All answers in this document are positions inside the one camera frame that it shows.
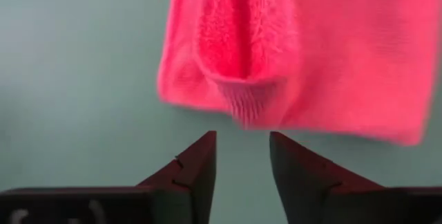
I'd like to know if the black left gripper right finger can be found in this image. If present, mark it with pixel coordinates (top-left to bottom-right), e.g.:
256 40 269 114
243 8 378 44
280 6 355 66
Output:
269 131 442 224

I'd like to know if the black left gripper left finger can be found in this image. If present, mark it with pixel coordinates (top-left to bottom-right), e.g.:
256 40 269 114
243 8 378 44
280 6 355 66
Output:
0 130 218 224

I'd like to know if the pink microfiber towel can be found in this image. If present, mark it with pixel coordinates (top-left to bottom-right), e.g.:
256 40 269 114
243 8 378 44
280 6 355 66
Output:
157 0 442 147

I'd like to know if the green table mat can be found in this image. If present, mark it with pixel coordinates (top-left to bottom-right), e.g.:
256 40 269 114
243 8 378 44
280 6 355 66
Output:
0 0 442 224

